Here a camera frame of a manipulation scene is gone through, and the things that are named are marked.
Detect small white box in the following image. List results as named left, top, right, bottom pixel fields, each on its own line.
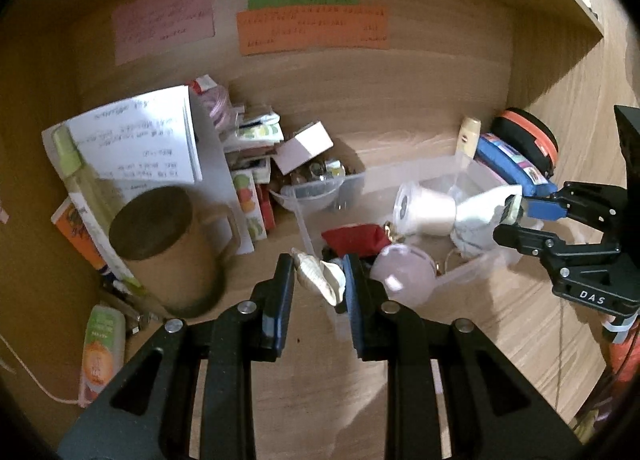
left=272, top=121, right=335, bottom=176

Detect white paper sheets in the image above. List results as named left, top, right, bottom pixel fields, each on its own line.
left=42, top=85, right=256, bottom=256

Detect pink packet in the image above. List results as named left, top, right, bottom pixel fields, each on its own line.
left=187, top=74, right=236, bottom=126

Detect black orange round case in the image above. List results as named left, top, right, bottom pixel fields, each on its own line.
left=490, top=109, right=559, bottom=178

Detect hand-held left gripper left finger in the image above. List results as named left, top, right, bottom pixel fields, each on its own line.
left=56, top=253, right=296, bottom=460

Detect white cable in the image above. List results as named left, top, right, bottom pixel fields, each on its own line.
left=0, top=333, right=81, bottom=403

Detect clear plastic funnel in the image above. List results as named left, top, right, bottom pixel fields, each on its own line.
left=270, top=175, right=351, bottom=261

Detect cream white tape roll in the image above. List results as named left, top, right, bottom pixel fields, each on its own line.
left=393, top=181, right=458, bottom=237

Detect stack of small packets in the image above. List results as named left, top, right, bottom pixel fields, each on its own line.
left=222, top=103, right=283, bottom=156

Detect fruit print box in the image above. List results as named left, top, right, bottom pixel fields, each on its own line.
left=232, top=167, right=266, bottom=241

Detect small cream bottle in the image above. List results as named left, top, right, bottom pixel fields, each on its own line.
left=460, top=116, right=482, bottom=157

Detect orange paper note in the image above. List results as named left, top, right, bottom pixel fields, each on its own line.
left=236, top=5, right=391, bottom=57

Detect clear plastic storage bin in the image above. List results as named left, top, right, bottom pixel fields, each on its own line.
left=270, top=150, right=546, bottom=306

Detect white handwritten paper sheet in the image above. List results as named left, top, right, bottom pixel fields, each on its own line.
left=67, top=86, right=203, bottom=184

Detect light green tube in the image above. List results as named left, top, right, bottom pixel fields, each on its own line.
left=50, top=124, right=141, bottom=286

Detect blue zip pouch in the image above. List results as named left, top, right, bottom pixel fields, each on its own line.
left=472, top=133, right=558, bottom=198

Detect pink translucent ball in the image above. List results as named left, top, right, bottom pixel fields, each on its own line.
left=372, top=244, right=436, bottom=303

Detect white drawstring bag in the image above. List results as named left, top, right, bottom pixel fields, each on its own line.
left=450, top=185, right=526, bottom=261

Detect pink paper note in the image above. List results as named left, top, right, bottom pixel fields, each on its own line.
left=111, top=0, right=216, bottom=66

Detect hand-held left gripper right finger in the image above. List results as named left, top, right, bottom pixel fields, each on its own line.
left=341, top=253, right=588, bottom=460

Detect wooden desktop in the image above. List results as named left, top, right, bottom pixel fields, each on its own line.
left=75, top=115, right=616, bottom=460

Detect brown mug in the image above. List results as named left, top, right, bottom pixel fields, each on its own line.
left=108, top=185, right=241, bottom=318

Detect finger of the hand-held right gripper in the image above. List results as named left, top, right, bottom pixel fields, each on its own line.
left=520, top=181, right=627, bottom=232
left=492, top=221, right=623, bottom=269

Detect red drawstring pouch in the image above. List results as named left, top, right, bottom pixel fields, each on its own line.
left=321, top=223, right=401, bottom=258

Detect beige seashell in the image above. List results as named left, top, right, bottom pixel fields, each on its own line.
left=291, top=249, right=347, bottom=306

